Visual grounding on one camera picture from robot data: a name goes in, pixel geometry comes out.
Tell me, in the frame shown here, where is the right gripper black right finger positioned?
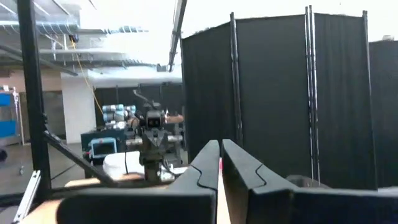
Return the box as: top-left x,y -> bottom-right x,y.
221,139 -> 398,224

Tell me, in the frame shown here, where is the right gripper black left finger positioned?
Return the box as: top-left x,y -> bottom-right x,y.
57,139 -> 220,224

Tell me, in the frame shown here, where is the teal blue equipment cart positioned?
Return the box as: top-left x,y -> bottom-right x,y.
80,104 -> 137,166

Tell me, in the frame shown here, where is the white building column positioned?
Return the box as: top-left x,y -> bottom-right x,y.
61,76 -> 97,144

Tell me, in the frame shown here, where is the black curtain partition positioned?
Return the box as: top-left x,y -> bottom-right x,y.
181,4 -> 398,190

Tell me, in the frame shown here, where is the blue panel cart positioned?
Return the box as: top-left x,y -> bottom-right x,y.
0,91 -> 19,139

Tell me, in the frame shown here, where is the black diagonal frame strut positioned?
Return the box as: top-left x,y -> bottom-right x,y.
43,130 -> 118,187

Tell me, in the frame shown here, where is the yellow hanging cable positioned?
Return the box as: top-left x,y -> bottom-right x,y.
70,39 -> 105,116

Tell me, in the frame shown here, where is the grey overhead frame beam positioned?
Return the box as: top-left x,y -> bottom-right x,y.
167,0 -> 188,73

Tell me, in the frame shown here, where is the silver aluminium rail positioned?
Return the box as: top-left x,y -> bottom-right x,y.
11,169 -> 42,224

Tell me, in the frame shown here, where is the black vertical frame post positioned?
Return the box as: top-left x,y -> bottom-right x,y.
16,0 -> 52,200

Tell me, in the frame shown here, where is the silver ceiling duct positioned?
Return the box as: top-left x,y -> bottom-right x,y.
0,19 -> 149,35

